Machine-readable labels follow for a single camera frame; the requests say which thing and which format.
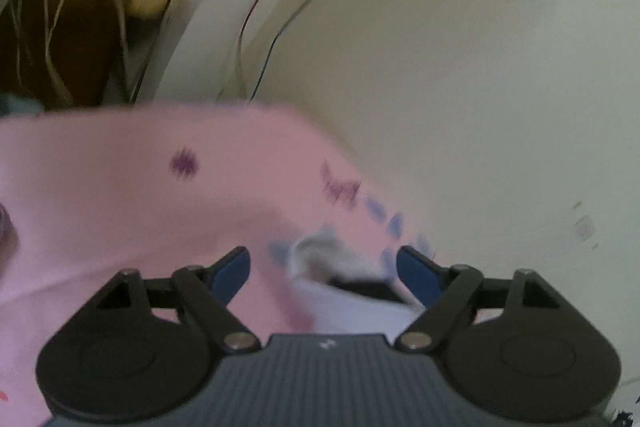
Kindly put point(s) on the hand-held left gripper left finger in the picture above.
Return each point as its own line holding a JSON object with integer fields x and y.
{"x": 232, "y": 274}

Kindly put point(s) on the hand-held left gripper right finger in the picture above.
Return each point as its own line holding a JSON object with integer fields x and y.
{"x": 417, "y": 277}

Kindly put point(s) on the white shirt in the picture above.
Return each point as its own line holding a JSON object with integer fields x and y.
{"x": 350, "y": 314}

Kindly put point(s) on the pink floral bed sheet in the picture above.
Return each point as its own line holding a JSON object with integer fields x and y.
{"x": 100, "y": 187}

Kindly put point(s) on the dark wooden furniture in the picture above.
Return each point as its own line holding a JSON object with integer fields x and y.
{"x": 30, "y": 22}

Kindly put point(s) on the small wall sticker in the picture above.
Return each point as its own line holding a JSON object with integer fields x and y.
{"x": 584, "y": 227}

